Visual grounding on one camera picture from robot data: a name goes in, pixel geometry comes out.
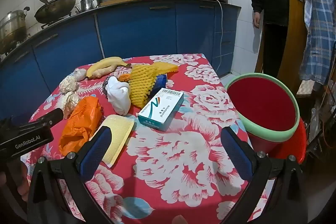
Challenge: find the red bin with green rim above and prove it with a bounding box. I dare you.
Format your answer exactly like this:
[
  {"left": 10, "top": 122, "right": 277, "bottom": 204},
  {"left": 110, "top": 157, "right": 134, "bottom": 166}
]
[{"left": 224, "top": 72, "right": 307, "bottom": 164}]

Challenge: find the large yellow foam net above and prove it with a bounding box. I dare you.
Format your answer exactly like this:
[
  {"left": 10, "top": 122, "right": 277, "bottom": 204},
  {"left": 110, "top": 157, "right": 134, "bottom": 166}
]
[{"left": 129, "top": 64, "right": 168, "bottom": 107}]

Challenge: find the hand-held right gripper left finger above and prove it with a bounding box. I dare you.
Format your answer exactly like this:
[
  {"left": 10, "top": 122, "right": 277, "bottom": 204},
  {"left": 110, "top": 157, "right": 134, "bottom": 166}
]
[{"left": 27, "top": 126, "right": 112, "bottom": 224}]

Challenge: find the wooden door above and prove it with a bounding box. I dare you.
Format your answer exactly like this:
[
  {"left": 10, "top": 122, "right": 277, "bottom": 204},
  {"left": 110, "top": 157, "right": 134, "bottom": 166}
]
[{"left": 262, "top": 0, "right": 315, "bottom": 94}]

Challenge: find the blue plaid shirt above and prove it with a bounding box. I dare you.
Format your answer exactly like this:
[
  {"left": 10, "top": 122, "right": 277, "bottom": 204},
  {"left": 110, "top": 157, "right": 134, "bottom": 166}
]
[{"left": 299, "top": 0, "right": 336, "bottom": 85}]

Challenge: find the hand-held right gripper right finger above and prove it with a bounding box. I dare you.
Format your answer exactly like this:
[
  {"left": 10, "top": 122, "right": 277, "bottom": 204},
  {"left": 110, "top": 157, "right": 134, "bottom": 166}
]
[{"left": 220, "top": 126, "right": 309, "bottom": 224}]

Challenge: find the orange plastic bag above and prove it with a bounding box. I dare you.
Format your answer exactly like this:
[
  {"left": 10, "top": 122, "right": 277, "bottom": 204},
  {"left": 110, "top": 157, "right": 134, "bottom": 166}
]
[{"left": 59, "top": 97, "right": 103, "bottom": 156}]

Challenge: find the red floral tablecloth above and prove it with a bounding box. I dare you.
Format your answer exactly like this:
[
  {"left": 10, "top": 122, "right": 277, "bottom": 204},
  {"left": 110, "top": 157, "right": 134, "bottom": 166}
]
[{"left": 20, "top": 53, "right": 273, "bottom": 224}]

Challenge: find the yellow knitted cloth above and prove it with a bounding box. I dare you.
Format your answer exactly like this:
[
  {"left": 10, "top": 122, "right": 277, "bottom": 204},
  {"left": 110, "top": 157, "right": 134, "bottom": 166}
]
[{"left": 155, "top": 62, "right": 179, "bottom": 75}]

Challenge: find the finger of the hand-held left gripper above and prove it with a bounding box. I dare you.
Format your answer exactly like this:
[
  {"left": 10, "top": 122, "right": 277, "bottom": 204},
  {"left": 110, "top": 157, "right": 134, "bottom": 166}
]
[{"left": 39, "top": 108, "right": 65, "bottom": 126}]

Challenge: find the white power cable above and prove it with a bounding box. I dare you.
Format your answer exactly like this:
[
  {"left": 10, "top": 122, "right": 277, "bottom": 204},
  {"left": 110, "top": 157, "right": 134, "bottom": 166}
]
[{"left": 202, "top": 0, "right": 224, "bottom": 75}]

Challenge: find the large steel pot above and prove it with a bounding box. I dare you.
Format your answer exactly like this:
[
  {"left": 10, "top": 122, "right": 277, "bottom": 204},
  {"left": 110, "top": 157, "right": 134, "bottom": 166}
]
[{"left": 0, "top": 6, "right": 30, "bottom": 55}]

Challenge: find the ginger root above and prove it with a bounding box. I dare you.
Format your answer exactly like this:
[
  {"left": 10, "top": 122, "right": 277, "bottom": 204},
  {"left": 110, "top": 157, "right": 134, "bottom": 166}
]
[{"left": 91, "top": 65, "right": 119, "bottom": 79}]

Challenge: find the blue cloth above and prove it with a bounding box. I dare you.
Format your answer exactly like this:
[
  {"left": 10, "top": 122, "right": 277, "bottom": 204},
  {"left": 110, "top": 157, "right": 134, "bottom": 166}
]
[{"left": 151, "top": 74, "right": 168, "bottom": 89}]

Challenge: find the knotted white sock bundle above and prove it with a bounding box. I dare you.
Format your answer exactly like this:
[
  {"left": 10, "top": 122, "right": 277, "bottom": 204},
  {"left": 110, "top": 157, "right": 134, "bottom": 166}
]
[{"left": 102, "top": 76, "right": 132, "bottom": 115}]

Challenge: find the small steel kettle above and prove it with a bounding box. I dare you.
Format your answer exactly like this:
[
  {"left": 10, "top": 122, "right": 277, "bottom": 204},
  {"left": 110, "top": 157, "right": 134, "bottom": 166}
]
[{"left": 76, "top": 0, "right": 95, "bottom": 11}]

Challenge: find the white and teal medicine box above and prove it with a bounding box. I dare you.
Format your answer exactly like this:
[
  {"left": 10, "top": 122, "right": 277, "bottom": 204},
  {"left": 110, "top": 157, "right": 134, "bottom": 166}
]
[{"left": 138, "top": 88, "right": 184, "bottom": 132}]

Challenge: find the dark wok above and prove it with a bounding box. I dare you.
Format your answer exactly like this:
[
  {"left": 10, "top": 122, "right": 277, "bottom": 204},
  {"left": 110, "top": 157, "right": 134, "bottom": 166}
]
[{"left": 34, "top": 0, "right": 82, "bottom": 24}]

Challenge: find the wooden door frame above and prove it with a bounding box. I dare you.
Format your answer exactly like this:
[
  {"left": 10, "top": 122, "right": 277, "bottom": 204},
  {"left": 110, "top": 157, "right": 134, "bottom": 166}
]
[{"left": 255, "top": 27, "right": 265, "bottom": 75}]

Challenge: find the pale yellow foam sheet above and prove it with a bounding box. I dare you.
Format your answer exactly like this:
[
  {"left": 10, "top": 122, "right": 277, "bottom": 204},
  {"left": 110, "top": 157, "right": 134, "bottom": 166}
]
[{"left": 91, "top": 114, "right": 135, "bottom": 168}]

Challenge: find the white paper ball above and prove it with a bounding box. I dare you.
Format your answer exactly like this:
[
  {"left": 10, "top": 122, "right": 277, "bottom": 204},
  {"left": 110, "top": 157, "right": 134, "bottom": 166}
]
[
  {"left": 59, "top": 75, "right": 79, "bottom": 94},
  {"left": 61, "top": 91, "right": 80, "bottom": 119}
]

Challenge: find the blue kitchen cabinet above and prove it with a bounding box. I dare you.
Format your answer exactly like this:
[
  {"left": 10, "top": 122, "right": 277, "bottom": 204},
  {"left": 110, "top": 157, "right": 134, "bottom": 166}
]
[{"left": 0, "top": 1, "right": 242, "bottom": 119}]

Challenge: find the garlic bulb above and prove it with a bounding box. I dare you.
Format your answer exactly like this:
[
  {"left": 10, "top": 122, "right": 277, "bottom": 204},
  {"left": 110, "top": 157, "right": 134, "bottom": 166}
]
[{"left": 72, "top": 68, "right": 87, "bottom": 81}]

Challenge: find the yellow banana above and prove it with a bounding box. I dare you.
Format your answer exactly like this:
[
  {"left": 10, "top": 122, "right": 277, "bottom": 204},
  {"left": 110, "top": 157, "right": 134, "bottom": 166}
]
[{"left": 86, "top": 56, "right": 132, "bottom": 79}]

